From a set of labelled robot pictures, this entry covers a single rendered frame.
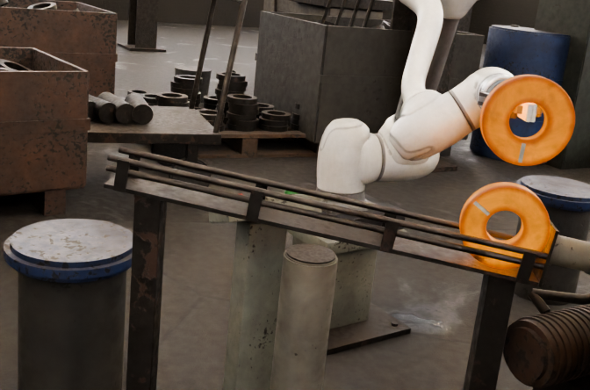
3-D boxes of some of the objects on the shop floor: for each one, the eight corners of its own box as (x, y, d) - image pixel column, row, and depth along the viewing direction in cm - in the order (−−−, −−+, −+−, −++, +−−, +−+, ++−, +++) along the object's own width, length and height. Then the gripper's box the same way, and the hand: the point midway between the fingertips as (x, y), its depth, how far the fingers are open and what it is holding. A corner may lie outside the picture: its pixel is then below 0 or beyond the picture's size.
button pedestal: (300, 430, 185) (327, 197, 169) (212, 453, 173) (232, 204, 157) (270, 397, 198) (293, 176, 183) (187, 416, 186) (203, 182, 171)
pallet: (285, 127, 539) (291, 67, 528) (336, 156, 469) (345, 88, 458) (120, 126, 488) (123, 61, 477) (150, 159, 418) (154, 82, 407)
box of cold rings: (76, 103, 549) (79, 0, 529) (114, 128, 482) (118, 11, 463) (-78, 104, 493) (-82, -11, 473) (-59, 133, 426) (-62, 1, 407)
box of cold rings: (390, 126, 586) (405, 14, 564) (467, 155, 508) (487, 28, 485) (248, 126, 528) (259, 3, 506) (311, 161, 450) (327, 17, 427)
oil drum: (572, 163, 517) (598, 35, 494) (511, 167, 487) (536, 31, 464) (509, 142, 566) (530, 25, 543) (450, 145, 536) (471, 20, 513)
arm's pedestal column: (243, 304, 251) (251, 218, 243) (336, 285, 274) (346, 206, 266) (312, 359, 220) (323, 263, 212) (410, 333, 243) (423, 245, 235)
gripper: (533, 119, 147) (566, 140, 124) (468, 112, 148) (489, 130, 125) (540, 83, 146) (575, 95, 123) (473, 75, 147) (496, 86, 123)
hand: (527, 110), depth 127 cm, fingers closed
